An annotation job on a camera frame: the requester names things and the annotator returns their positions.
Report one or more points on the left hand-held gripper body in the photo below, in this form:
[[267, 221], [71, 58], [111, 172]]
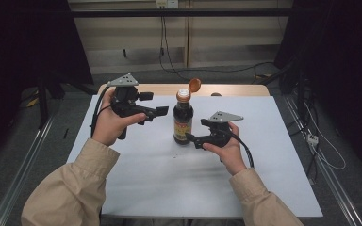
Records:
[[124, 99]]

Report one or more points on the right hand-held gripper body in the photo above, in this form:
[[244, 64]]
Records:
[[220, 133]]

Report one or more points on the dark soy sauce bottle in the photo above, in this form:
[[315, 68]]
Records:
[[182, 122]]

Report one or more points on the person's right hand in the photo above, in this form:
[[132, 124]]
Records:
[[232, 153]]

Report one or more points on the person's left hand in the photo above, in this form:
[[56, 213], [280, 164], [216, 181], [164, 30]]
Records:
[[106, 125]]

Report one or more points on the wooden table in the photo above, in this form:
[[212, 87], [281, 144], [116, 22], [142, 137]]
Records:
[[157, 89]]

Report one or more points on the white table sheet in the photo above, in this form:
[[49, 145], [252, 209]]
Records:
[[157, 175]]

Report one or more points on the black metal stand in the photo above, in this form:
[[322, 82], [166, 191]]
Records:
[[42, 100]]

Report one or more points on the black horizontal bar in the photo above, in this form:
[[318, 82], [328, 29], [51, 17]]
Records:
[[182, 12]]

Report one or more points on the white power strip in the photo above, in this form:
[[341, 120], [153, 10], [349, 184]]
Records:
[[312, 139]]

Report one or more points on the black curtain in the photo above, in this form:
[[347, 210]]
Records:
[[22, 40], [342, 47]]

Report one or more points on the white wall socket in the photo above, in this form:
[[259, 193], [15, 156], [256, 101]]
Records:
[[167, 3]]

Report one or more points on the metal floor rail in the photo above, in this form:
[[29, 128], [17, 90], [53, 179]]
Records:
[[330, 179], [22, 175]]

